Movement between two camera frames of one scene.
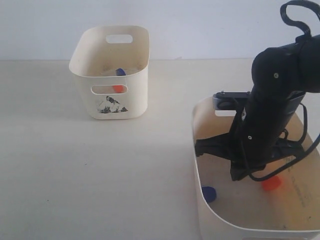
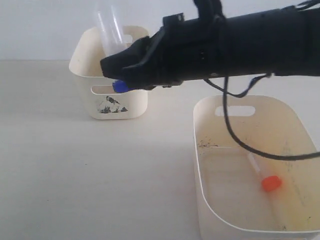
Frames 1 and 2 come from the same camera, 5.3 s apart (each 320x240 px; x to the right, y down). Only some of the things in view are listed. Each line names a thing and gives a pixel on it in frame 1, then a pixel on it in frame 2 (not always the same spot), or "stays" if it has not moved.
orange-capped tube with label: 271,184 stays
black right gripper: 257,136 -> 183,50
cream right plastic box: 285,206 stays
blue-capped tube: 209,193 -> 113,31
